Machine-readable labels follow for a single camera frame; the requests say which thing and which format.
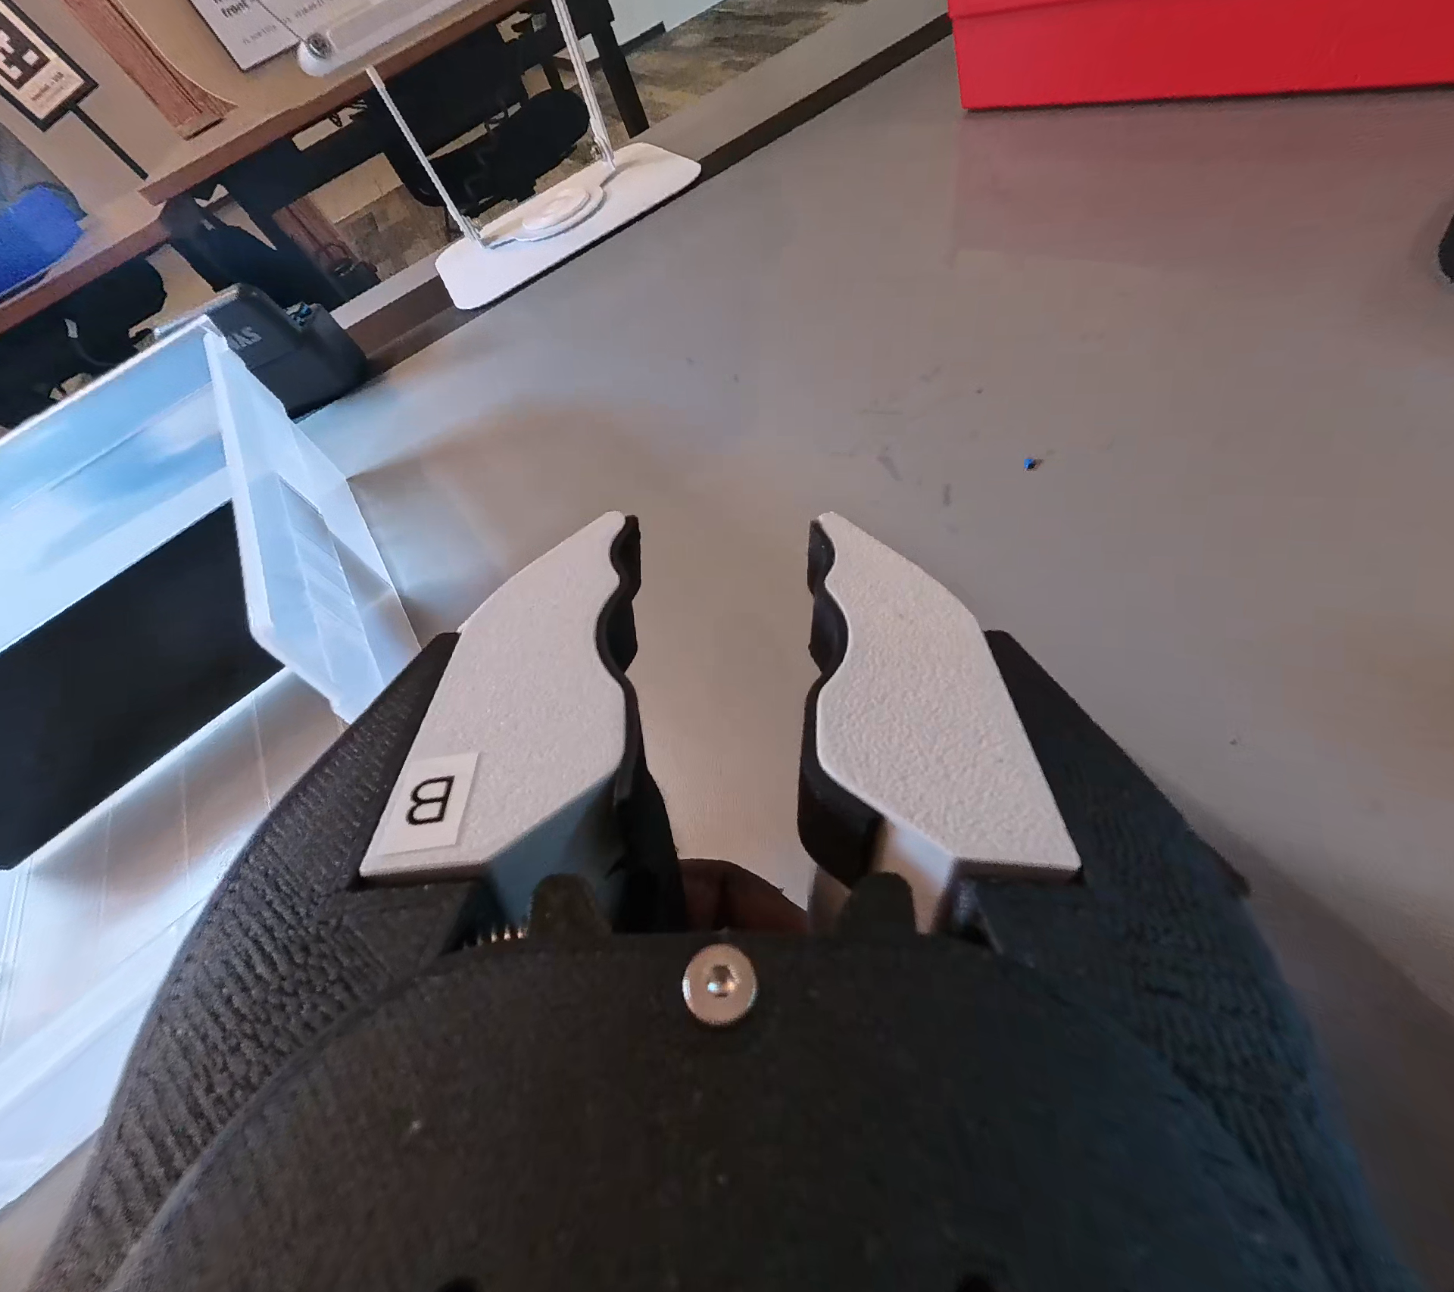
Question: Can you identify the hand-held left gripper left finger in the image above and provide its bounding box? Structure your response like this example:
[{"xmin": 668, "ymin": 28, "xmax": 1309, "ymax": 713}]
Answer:
[{"xmin": 361, "ymin": 514, "xmax": 683, "ymax": 919}]

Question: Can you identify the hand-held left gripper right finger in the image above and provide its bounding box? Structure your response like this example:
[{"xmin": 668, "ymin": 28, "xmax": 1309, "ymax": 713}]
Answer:
[{"xmin": 796, "ymin": 514, "xmax": 1084, "ymax": 932}]

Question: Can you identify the clear plastic bin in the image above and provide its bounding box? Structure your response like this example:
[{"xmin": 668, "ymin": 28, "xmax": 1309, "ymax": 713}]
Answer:
[{"xmin": 0, "ymin": 315, "xmax": 424, "ymax": 1214}]

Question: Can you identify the dark grey usb hub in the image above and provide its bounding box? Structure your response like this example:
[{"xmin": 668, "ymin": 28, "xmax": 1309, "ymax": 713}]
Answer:
[{"xmin": 210, "ymin": 285, "xmax": 371, "ymax": 419}]

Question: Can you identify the white board stand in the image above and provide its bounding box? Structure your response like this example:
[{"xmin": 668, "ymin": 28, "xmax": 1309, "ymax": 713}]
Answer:
[{"xmin": 298, "ymin": 0, "xmax": 704, "ymax": 309}]

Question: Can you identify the blue plastic bin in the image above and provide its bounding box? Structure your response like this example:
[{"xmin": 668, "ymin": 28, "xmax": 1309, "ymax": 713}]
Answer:
[{"xmin": 0, "ymin": 189, "xmax": 84, "ymax": 300}]

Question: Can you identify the square marker sign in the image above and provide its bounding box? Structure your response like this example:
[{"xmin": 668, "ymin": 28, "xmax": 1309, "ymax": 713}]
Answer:
[{"xmin": 0, "ymin": 0, "xmax": 98, "ymax": 133}]

